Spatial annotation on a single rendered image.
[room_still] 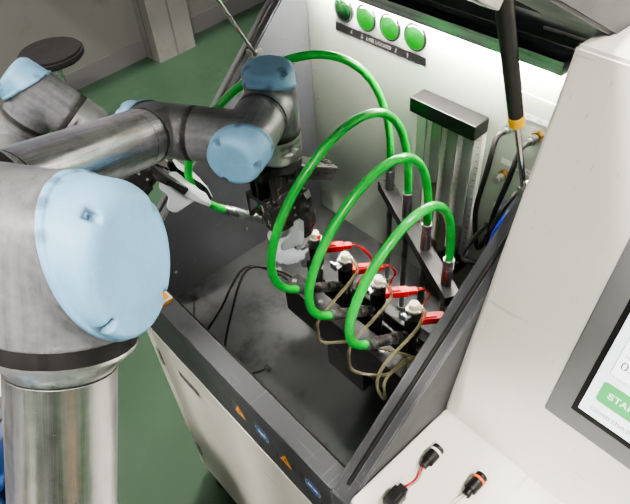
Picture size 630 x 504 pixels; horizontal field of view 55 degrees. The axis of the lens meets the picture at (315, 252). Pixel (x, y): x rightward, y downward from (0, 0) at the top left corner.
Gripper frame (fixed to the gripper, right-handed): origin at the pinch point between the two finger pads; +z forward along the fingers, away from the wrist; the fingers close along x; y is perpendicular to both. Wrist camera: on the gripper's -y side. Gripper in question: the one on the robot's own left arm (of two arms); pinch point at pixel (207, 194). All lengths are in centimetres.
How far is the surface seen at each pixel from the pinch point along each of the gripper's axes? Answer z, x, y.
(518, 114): 14, 32, -44
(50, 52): -51, -207, 75
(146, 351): 42, -87, 106
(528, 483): 54, 42, -9
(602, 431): 48, 46, -24
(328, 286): 24.6, 9.7, -2.8
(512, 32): 3, 38, -48
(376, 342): 28.8, 25.6, -6.7
